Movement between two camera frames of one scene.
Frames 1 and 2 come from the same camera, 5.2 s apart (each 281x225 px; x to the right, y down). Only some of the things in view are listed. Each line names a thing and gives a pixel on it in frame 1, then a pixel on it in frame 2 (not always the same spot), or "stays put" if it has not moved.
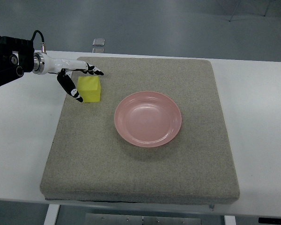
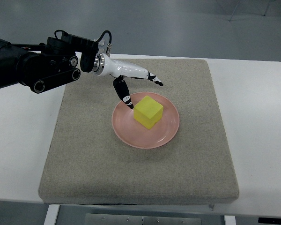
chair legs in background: (239, 1) stays put
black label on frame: (274, 221) stays put
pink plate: (148, 119) stays put
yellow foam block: (89, 87) → (147, 111)
